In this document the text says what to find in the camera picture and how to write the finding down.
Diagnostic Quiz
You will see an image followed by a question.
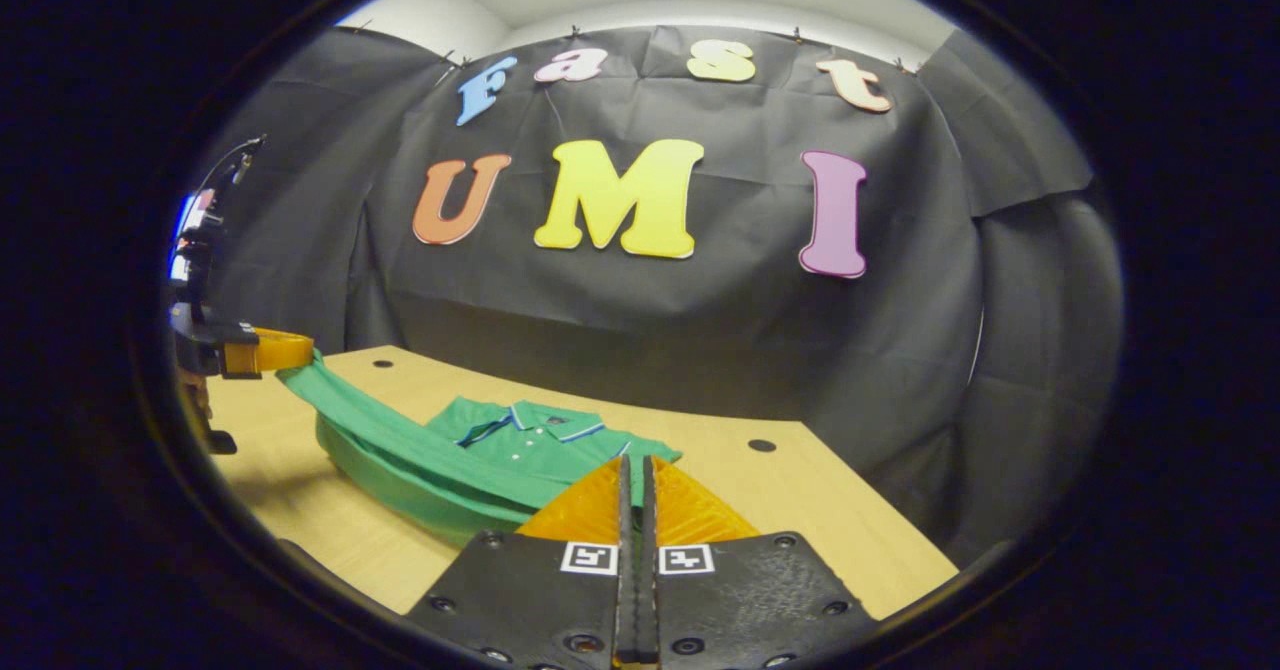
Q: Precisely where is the black backdrop cloth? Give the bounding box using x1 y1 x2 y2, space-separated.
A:
195 22 1126 566

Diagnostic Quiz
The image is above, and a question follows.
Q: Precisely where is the green T-shirt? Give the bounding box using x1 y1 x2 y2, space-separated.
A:
277 350 684 549

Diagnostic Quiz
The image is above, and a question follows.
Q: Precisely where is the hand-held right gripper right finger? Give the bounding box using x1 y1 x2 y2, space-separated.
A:
640 455 883 670

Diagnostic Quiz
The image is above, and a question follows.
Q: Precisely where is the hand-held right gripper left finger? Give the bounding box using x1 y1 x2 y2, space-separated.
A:
403 455 641 670

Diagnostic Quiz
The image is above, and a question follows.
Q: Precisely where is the computer monitor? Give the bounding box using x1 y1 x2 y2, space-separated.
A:
172 190 217 283

